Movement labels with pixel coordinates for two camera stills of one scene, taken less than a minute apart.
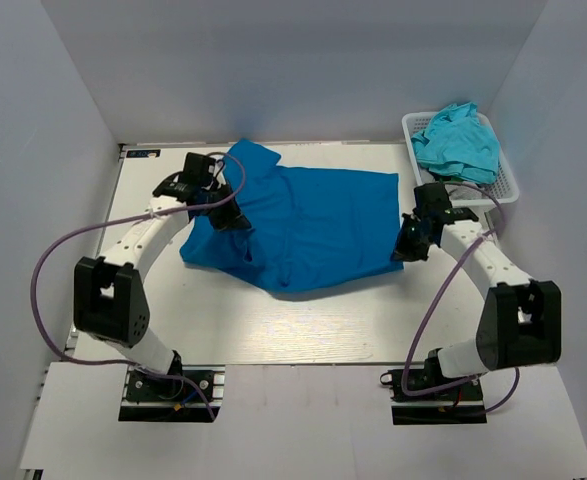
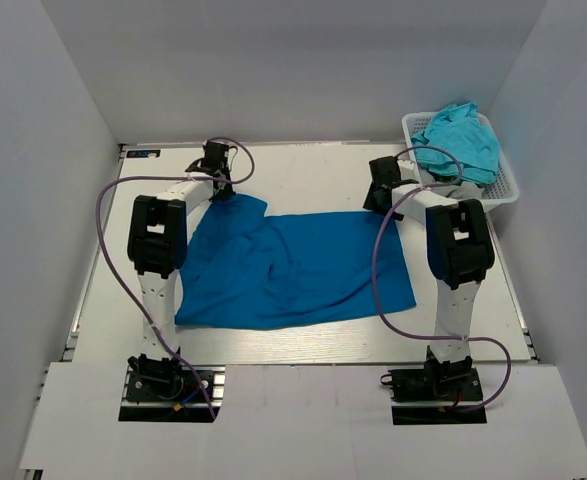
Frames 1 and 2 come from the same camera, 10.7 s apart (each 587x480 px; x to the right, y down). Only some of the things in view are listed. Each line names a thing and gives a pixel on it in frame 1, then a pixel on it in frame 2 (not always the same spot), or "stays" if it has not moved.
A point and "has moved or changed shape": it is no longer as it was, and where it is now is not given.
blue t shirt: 309,227 has moved or changed shape
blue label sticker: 142,153 stays
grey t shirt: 456,191 stays
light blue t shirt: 457,142 stays
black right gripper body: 412,238 to 378,198
